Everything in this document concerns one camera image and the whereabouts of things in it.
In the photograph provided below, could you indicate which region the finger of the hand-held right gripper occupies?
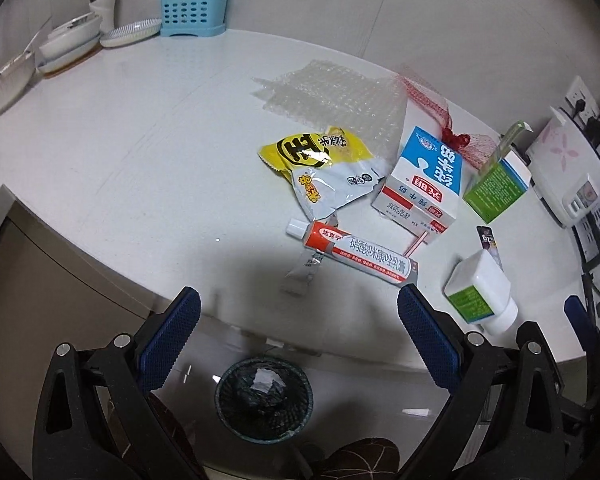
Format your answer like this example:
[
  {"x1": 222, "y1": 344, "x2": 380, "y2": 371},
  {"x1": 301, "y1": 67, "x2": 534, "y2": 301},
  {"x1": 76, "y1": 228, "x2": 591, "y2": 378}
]
[{"x1": 563, "y1": 295, "x2": 600, "y2": 423}]

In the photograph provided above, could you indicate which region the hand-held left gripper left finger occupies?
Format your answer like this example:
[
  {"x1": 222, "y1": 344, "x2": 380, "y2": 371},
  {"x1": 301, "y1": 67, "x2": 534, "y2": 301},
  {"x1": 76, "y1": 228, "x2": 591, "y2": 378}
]
[{"x1": 32, "y1": 286, "x2": 221, "y2": 480}]

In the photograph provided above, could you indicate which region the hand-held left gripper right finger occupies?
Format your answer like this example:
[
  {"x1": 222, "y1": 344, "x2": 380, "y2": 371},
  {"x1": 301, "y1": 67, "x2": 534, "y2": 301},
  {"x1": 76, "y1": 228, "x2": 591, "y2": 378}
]
[{"x1": 395, "y1": 284, "x2": 581, "y2": 480}]

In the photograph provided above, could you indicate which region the black mesh trash bin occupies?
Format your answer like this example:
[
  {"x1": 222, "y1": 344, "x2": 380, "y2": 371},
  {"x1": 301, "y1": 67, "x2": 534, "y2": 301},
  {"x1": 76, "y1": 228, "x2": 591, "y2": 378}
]
[{"x1": 216, "y1": 357, "x2": 314, "y2": 443}]

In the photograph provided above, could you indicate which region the green and white carton box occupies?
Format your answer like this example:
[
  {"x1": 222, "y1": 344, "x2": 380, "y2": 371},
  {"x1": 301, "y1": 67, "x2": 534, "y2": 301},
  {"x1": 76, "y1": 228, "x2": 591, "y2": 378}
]
[{"x1": 462, "y1": 121, "x2": 533, "y2": 224}]

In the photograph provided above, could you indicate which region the blue and white milk carton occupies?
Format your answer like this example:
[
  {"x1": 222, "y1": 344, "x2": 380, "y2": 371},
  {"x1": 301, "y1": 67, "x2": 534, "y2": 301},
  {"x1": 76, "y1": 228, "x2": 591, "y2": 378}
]
[{"x1": 371, "y1": 126, "x2": 464, "y2": 235}]

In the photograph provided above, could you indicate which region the white bottle with green label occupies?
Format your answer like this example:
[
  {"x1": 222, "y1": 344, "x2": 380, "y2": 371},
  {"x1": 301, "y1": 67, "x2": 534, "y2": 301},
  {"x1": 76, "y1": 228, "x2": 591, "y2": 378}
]
[{"x1": 443, "y1": 250, "x2": 519, "y2": 336}]

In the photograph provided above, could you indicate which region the pink striped straw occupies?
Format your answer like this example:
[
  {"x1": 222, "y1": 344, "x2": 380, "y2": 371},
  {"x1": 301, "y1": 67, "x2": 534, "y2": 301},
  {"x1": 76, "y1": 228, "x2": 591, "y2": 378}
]
[{"x1": 405, "y1": 231, "x2": 429, "y2": 257}]

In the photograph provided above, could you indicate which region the white crumpled paper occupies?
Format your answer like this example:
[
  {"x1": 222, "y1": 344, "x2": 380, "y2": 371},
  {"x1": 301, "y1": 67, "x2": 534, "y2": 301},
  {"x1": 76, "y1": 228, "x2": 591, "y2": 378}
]
[{"x1": 252, "y1": 369, "x2": 286, "y2": 394}]

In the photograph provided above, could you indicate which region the white and red ointment tube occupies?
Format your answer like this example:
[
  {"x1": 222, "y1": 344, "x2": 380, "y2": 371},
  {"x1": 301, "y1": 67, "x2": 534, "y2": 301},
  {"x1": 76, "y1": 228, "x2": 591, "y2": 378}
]
[{"x1": 286, "y1": 218, "x2": 420, "y2": 286}]

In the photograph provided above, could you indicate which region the small dark sachet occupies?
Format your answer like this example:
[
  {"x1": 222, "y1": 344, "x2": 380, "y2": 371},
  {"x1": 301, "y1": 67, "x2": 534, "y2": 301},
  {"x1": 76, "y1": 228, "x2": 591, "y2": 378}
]
[{"x1": 476, "y1": 226, "x2": 503, "y2": 268}]

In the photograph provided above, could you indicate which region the brown patterned slipper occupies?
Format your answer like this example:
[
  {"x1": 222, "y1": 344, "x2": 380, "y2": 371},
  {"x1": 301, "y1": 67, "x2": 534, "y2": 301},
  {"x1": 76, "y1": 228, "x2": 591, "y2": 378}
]
[{"x1": 300, "y1": 437, "x2": 401, "y2": 480}]

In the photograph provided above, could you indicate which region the silver foil sachet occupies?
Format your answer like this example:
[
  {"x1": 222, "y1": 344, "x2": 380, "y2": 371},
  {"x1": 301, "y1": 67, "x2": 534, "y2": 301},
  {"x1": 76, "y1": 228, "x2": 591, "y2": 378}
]
[{"x1": 280, "y1": 212, "x2": 341, "y2": 295}]

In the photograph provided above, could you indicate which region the white rice cooker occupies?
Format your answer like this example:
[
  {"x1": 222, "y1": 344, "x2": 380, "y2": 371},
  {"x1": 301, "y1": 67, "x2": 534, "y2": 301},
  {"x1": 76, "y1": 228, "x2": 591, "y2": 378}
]
[{"x1": 525, "y1": 107, "x2": 600, "y2": 228}]

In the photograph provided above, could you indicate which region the yellow snack packet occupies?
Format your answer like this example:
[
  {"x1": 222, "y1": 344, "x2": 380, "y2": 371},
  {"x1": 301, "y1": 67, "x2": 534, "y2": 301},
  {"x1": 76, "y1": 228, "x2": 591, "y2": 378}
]
[{"x1": 259, "y1": 126, "x2": 387, "y2": 222}]

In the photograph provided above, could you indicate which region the red mesh net bag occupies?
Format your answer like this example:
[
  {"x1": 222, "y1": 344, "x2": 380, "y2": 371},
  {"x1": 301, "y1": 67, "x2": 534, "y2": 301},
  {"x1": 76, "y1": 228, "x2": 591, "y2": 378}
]
[{"x1": 392, "y1": 64, "x2": 501, "y2": 171}]

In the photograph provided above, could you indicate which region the clear bubble wrap sheet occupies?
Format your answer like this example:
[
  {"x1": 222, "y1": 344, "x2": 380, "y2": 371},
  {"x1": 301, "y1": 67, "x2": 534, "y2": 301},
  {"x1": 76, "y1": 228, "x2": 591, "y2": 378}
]
[{"x1": 251, "y1": 59, "x2": 411, "y2": 161}]

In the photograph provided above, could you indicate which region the large white bowl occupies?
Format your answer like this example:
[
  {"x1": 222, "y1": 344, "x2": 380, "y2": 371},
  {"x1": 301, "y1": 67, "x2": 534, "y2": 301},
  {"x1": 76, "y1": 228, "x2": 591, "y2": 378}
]
[{"x1": 0, "y1": 50, "x2": 36, "y2": 113}]

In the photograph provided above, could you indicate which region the stack of white bowls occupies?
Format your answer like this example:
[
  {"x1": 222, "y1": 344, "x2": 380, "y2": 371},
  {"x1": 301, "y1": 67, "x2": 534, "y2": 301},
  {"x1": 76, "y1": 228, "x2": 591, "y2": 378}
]
[{"x1": 36, "y1": 12, "x2": 104, "y2": 75}]

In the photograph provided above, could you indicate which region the blue plastic utensil holder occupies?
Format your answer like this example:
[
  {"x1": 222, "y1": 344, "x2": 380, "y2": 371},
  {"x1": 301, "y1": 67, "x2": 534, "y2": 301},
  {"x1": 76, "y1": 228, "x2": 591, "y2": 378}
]
[{"x1": 160, "y1": 0, "x2": 230, "y2": 37}]

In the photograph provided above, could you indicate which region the white jug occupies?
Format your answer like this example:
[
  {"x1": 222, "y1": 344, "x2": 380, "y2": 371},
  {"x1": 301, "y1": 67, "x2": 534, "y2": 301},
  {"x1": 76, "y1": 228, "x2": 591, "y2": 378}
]
[{"x1": 89, "y1": 0, "x2": 121, "y2": 33}]

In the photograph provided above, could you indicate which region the white wall socket with plug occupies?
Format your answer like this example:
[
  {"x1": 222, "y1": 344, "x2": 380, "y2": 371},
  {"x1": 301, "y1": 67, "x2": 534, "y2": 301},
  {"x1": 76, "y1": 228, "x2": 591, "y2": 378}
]
[{"x1": 565, "y1": 76, "x2": 600, "y2": 126}]

